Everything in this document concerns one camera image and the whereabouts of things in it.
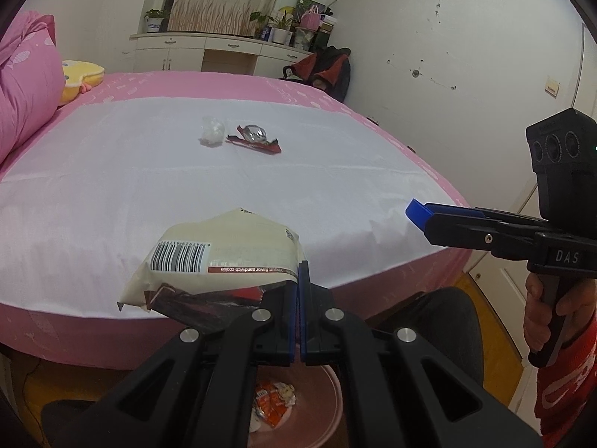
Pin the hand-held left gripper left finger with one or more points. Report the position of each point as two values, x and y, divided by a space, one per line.
290 317

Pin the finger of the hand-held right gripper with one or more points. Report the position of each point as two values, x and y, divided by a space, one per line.
466 235
416 211

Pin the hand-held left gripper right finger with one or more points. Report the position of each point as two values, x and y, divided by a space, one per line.
304 317

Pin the white tissue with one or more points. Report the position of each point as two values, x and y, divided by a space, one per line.
287 389

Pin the pink plastic bin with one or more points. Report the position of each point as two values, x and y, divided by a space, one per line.
324 396

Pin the orange snack bag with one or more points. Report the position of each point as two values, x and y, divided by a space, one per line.
270 406

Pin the cream cookie packet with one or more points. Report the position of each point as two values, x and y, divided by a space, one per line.
224 247

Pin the person's right forearm red sleeve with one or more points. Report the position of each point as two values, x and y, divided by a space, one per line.
569 382

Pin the person's right hand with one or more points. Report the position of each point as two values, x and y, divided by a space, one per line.
535 310

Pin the white wardrobe door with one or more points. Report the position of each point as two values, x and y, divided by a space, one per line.
588 93

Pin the dark red foil wrapper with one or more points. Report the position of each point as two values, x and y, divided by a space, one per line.
254 137

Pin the crumpled clear plastic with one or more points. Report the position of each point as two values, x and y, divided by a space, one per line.
212 133

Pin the white bed cloth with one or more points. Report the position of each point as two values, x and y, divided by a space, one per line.
140 172

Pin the pink handbag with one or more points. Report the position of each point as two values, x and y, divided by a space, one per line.
310 18

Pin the plant in white pot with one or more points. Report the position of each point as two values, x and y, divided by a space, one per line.
282 32

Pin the green picture board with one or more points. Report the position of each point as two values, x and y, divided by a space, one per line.
305 3

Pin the plant in dark pot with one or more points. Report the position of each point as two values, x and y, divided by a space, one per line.
262 25

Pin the person's left leg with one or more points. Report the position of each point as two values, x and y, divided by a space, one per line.
70 422

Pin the pink bed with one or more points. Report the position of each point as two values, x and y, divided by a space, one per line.
186 84

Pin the white low cabinet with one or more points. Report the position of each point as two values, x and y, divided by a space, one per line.
186 51

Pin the yellow plush pillow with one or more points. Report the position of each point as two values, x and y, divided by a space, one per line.
77 77

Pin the plant in blue-white pot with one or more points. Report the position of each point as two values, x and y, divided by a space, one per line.
155 21

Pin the pink folded quilt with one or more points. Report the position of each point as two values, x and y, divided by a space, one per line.
23 84

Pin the beige wall switch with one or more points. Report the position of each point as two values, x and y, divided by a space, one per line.
552 87

